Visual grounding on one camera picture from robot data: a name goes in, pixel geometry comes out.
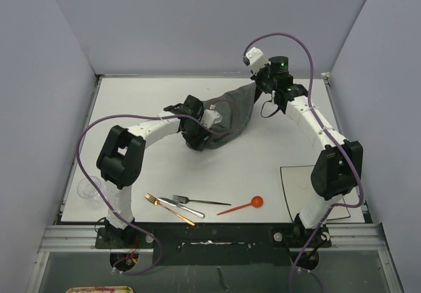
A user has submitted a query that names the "silver table knife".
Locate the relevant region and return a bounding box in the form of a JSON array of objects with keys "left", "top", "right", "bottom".
[{"left": 158, "top": 198, "right": 205, "bottom": 219}]

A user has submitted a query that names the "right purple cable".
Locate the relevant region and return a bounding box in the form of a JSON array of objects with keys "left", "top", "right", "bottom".
[{"left": 243, "top": 32, "right": 364, "bottom": 293}]

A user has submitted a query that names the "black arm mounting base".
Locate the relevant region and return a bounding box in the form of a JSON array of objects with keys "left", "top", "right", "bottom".
[{"left": 95, "top": 223, "right": 332, "bottom": 266}]

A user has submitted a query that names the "dark handled silver fork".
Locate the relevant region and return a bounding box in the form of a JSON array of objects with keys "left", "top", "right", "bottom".
[{"left": 172, "top": 195, "right": 231, "bottom": 206}]

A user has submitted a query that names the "orange plastic spoon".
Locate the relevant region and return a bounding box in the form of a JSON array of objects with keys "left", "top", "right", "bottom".
[{"left": 217, "top": 196, "right": 264, "bottom": 215}]

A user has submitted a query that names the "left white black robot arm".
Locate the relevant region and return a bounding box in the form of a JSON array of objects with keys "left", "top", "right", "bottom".
[{"left": 96, "top": 95, "right": 222, "bottom": 248}]

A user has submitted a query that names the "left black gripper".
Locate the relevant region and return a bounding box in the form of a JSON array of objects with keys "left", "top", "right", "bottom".
[{"left": 182, "top": 116, "right": 213, "bottom": 151}]

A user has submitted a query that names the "clear plastic cup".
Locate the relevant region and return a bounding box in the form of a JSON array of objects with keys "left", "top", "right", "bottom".
[{"left": 77, "top": 178, "right": 102, "bottom": 209}]

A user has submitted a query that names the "floral tray edge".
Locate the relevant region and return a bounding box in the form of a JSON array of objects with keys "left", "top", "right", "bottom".
[{"left": 66, "top": 286, "right": 134, "bottom": 293}]

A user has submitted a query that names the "purple cable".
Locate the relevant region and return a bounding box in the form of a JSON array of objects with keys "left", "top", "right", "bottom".
[
  {"left": 243, "top": 32, "right": 364, "bottom": 293},
  {"left": 75, "top": 99, "right": 239, "bottom": 276}
]

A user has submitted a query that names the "gold fork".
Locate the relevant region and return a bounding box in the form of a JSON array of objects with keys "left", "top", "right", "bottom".
[{"left": 145, "top": 194, "right": 195, "bottom": 226}]

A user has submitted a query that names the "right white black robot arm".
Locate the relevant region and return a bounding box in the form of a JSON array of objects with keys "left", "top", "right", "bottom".
[{"left": 243, "top": 48, "right": 363, "bottom": 246}]

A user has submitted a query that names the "white square plate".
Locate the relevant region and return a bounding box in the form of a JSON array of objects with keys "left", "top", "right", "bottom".
[{"left": 280, "top": 165, "right": 351, "bottom": 223}]

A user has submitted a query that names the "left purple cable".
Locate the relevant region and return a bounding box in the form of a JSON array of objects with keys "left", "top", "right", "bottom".
[{"left": 75, "top": 99, "right": 239, "bottom": 276}]

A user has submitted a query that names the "dark grey cloth placemat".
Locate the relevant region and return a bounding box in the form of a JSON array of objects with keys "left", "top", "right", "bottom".
[{"left": 195, "top": 83, "right": 256, "bottom": 151}]

